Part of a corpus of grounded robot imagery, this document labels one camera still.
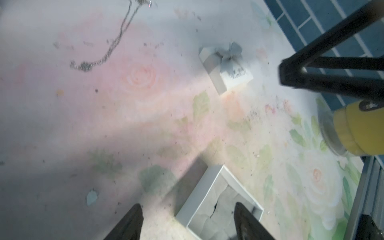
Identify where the yellow pen cup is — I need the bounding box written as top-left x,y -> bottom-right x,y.
319,100 -> 384,157

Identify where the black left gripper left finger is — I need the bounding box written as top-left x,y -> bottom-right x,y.
104,204 -> 144,240

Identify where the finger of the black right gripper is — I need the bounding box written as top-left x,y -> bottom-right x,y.
279,57 -> 384,101
280,1 -> 384,68

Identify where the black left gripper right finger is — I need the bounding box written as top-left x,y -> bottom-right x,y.
234,202 -> 274,240

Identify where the silver chain necklace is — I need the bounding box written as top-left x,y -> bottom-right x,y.
69,0 -> 153,73

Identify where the white jewelry box base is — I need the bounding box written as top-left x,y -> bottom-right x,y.
176,165 -> 264,240

